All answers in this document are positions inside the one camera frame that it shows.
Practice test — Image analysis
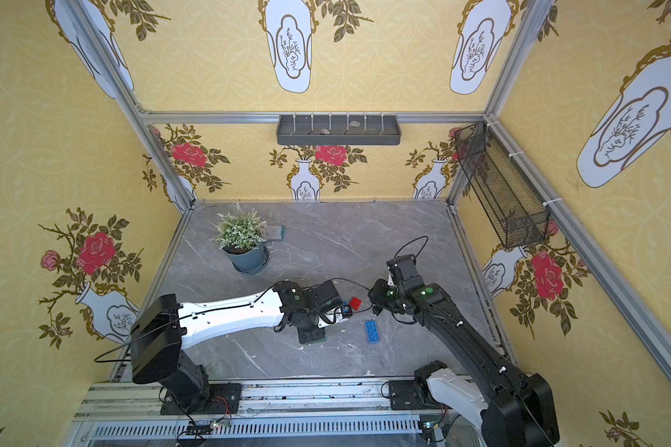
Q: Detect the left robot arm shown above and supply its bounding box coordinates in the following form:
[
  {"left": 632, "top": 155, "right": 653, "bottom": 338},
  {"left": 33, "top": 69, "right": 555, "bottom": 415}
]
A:
[{"left": 130, "top": 280, "right": 353, "bottom": 415}]

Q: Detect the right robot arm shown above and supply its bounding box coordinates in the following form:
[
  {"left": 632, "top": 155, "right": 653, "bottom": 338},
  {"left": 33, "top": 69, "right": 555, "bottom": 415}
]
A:
[{"left": 369, "top": 254, "right": 560, "bottom": 446}]

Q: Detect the long blue lego brick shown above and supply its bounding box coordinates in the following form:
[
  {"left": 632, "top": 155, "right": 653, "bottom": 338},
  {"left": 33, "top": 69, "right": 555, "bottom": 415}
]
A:
[{"left": 365, "top": 320, "right": 380, "bottom": 344}]

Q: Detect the red lego brick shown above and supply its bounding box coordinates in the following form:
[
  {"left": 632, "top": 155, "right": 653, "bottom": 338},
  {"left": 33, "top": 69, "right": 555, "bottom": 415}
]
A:
[{"left": 349, "top": 297, "right": 363, "bottom": 312}]

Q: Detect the grey teal sponge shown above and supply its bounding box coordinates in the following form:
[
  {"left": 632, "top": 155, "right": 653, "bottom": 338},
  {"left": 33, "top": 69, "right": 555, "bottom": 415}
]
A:
[{"left": 265, "top": 225, "right": 285, "bottom": 241}]

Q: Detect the potted plant grey pot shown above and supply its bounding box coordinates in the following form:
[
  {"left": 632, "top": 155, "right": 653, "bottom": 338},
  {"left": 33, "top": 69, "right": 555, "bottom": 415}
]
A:
[{"left": 212, "top": 207, "right": 268, "bottom": 275}]

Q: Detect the aluminium rail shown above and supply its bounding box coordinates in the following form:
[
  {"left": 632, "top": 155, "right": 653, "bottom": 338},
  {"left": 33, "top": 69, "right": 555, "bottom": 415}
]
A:
[{"left": 77, "top": 375, "right": 549, "bottom": 443}]

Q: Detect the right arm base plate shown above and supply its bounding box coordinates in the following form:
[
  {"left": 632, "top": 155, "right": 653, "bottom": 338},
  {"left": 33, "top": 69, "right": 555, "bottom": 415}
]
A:
[{"left": 387, "top": 379, "right": 427, "bottom": 411}]

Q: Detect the black wire mesh basket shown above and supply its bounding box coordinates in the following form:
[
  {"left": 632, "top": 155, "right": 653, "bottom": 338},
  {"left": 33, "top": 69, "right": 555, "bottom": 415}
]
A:
[{"left": 451, "top": 123, "right": 550, "bottom": 249}]

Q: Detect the grey wall tray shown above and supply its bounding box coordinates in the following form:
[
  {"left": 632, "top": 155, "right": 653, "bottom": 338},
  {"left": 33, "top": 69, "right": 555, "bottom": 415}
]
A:
[{"left": 276, "top": 113, "right": 403, "bottom": 146}]

